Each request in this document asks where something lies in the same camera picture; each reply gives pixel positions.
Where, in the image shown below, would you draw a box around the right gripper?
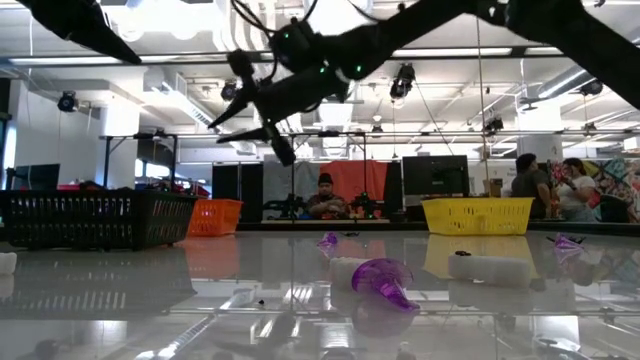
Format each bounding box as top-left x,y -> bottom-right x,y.
207,48 -> 351,167

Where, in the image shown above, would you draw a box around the black partition panels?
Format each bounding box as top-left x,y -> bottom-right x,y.
211,162 -> 265,224

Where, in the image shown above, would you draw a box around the grey cloth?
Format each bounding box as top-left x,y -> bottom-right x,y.
262,160 -> 321,220

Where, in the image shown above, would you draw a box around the orange plastic basket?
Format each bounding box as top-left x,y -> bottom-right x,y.
185,198 -> 245,238

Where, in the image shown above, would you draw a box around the white ceiling pipes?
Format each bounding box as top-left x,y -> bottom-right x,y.
213,0 -> 306,134

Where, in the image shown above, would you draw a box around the person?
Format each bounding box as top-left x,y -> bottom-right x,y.
305,172 -> 351,221
509,152 -> 554,220
554,157 -> 599,223

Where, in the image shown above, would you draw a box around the orange cloth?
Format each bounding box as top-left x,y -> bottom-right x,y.
318,159 -> 390,220

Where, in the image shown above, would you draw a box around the black monitor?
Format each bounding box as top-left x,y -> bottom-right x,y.
4,163 -> 62,191
401,154 -> 471,198

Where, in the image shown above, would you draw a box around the black plastic basket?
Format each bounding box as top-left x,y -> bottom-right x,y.
0,188 -> 199,252

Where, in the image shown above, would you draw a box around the yellow plastic basket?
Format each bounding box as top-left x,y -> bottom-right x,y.
420,197 -> 535,237

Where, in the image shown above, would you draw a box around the colourful patchwork quilt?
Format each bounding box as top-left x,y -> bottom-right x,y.
552,158 -> 640,225

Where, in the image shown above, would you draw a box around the black distant rig frame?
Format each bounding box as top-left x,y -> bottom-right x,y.
99,129 -> 640,221

